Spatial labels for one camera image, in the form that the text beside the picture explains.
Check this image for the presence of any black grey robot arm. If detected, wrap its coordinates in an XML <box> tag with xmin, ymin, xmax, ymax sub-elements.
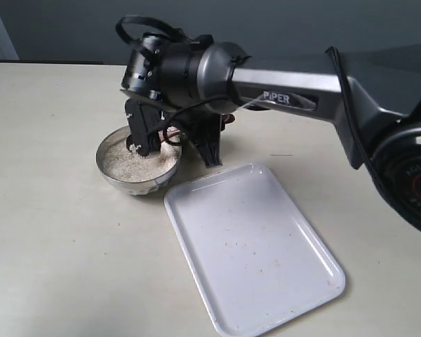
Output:
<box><xmin>121</xmin><ymin>33</ymin><xmax>421</xmax><ymax>231</ymax></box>

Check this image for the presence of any steel bowl of rice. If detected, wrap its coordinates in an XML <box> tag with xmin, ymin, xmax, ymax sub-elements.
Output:
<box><xmin>95</xmin><ymin>126</ymin><xmax>182</xmax><ymax>196</ymax></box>

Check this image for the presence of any white rectangular tray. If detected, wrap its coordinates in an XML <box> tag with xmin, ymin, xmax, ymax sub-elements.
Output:
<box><xmin>164</xmin><ymin>164</ymin><xmax>346</xmax><ymax>336</ymax></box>

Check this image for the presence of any brown wooden spoon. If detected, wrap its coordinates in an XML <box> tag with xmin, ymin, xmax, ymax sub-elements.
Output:
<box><xmin>162</xmin><ymin>111</ymin><xmax>235</xmax><ymax>149</ymax></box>

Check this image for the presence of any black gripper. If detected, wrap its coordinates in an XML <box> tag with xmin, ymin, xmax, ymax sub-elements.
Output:
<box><xmin>121</xmin><ymin>32</ymin><xmax>222</xmax><ymax>168</ymax></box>

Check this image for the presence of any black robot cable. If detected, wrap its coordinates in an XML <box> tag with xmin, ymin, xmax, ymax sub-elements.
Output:
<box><xmin>114</xmin><ymin>15</ymin><xmax>197</xmax><ymax>53</ymax></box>

